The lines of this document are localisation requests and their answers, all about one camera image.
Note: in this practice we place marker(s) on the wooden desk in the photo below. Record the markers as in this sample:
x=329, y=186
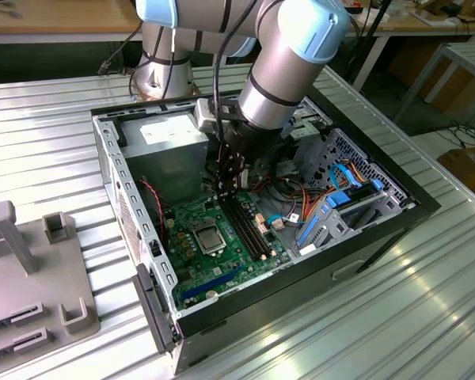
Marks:
x=63, y=17

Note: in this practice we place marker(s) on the green motherboard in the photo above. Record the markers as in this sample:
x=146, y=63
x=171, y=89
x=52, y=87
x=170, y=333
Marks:
x=221, y=269

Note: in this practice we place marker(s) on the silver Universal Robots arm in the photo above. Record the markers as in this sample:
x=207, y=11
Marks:
x=277, y=71

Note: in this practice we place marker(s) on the silver topped CPU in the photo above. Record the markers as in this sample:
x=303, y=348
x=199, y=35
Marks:
x=210, y=239

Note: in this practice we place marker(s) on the black RAM slot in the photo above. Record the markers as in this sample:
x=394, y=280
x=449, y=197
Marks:
x=245, y=229
x=255, y=226
x=250, y=228
x=240, y=230

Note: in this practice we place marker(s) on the cream power connector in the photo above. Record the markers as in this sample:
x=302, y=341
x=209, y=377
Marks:
x=261, y=225

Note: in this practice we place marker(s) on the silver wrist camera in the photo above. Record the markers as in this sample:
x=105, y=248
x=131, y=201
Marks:
x=206, y=116

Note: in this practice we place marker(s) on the black case fan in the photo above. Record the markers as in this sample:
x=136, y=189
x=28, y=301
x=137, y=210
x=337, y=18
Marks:
x=155, y=213

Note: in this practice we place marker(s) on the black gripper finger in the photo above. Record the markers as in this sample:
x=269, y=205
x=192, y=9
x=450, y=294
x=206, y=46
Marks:
x=237, y=166
x=223, y=174

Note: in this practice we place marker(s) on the blue plastic bay rail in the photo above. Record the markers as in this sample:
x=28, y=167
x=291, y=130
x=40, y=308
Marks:
x=307, y=231

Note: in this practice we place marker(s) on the hard disk in blue carrier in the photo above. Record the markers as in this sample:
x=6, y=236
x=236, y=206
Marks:
x=336, y=200

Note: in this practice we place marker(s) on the metal disk bay cage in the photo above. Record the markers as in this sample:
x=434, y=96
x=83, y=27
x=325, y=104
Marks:
x=312, y=126

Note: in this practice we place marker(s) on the grey parts rack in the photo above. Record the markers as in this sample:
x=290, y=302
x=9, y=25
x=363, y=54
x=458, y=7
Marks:
x=43, y=277

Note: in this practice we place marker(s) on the open black PC case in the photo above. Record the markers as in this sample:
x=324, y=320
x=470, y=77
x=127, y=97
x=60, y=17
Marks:
x=301, y=301

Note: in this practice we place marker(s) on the perforated metal disk cage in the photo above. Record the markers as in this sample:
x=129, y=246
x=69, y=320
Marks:
x=340, y=146

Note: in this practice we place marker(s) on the metal shelf frame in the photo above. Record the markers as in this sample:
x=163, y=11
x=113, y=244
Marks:
x=471, y=59

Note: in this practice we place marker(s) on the black stand pole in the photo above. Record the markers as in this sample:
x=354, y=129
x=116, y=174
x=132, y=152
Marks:
x=374, y=27

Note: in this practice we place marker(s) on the blue expansion slot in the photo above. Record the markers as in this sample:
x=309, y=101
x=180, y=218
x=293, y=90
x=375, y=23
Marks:
x=211, y=283

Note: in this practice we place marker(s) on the brown cardboard box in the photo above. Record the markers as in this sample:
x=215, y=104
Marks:
x=471, y=170

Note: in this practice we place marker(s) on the CPU socket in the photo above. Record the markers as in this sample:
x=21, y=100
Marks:
x=192, y=234

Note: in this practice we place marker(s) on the brown cardboard boxes stack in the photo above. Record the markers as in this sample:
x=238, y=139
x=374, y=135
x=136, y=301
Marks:
x=415, y=59

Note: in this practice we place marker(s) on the grey power supply unit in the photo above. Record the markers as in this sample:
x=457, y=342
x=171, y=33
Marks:
x=162, y=166

